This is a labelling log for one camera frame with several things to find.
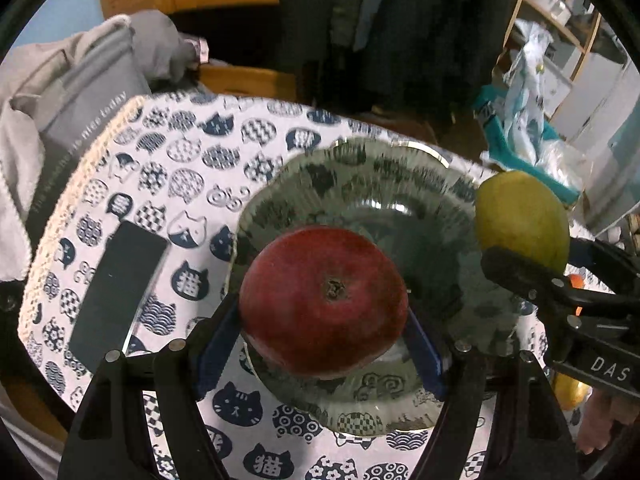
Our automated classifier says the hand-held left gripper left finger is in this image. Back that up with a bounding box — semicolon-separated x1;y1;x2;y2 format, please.
57;292;242;480

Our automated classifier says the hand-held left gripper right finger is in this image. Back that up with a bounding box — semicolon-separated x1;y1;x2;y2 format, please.
402;305;583;480

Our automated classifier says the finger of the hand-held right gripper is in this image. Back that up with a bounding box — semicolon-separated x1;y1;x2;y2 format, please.
481;246;640;320
567;237;640;292

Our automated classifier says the orange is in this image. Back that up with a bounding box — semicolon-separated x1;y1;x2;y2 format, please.
552;372;591;411

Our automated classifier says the yellow-green lemon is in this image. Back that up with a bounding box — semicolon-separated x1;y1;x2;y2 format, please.
474;170;571;273

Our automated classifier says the red apple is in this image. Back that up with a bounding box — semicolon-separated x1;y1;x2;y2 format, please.
239;226;410;380

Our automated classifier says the glass plate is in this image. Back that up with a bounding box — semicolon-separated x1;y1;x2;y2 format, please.
227;136;538;433

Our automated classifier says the person's right hand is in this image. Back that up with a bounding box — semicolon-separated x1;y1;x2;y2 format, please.
577;391;633;456

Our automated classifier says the clear plastic bag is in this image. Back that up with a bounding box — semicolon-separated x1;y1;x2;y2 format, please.
537;140;581;192

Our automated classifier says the black smartphone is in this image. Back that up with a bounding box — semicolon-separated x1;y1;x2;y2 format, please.
67;221;170;375

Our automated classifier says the teal crate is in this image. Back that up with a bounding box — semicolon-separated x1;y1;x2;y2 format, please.
472;85;583;206

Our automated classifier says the white patterned storage box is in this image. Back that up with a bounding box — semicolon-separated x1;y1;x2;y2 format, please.
530;57;575;116

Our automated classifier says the white printed plastic bag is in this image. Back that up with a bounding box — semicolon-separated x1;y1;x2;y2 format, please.
500;20;557;166

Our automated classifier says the cat-print tablecloth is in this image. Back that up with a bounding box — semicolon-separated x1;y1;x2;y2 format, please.
17;92;601;480

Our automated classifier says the wooden shelf rack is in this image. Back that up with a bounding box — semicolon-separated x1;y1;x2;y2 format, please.
502;0;631;126

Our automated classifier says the black hanging coat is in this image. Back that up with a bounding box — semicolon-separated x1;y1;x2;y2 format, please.
370;0;511;111

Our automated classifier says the grey printed bag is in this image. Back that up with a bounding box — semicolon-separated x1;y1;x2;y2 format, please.
25;27;153;241

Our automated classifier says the dark grey hanging coat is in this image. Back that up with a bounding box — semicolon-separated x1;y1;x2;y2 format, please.
277;0;381;111

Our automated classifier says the beige jacket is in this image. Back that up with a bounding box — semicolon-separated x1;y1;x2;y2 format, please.
0;15;136;283

